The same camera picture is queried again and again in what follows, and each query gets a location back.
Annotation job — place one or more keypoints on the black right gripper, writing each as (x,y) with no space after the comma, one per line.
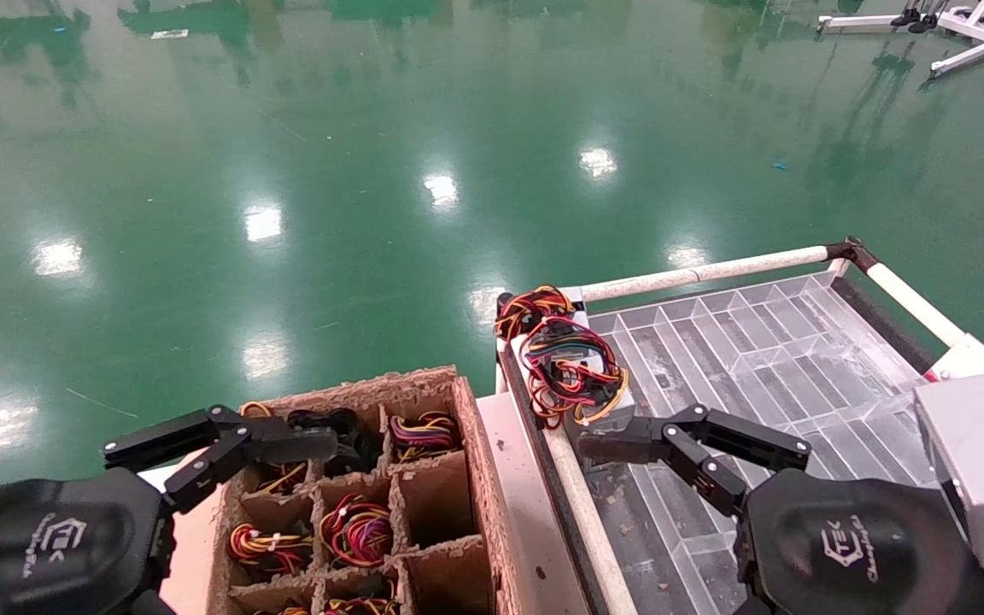
(851,547)

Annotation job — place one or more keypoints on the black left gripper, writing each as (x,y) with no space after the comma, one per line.
(56,547)

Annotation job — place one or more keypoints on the clear plastic divider tray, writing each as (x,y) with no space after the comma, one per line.
(757,342)

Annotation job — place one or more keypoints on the brown divided cardboard box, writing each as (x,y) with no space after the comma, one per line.
(479,461)

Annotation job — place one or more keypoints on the white sign with red border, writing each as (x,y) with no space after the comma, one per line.
(966,354)

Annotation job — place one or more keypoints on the white floor sticker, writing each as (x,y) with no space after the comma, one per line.
(169,34)

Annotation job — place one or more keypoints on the white metal floor stand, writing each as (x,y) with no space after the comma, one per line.
(970,26)

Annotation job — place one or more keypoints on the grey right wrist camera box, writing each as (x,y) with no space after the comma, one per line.
(979,470)

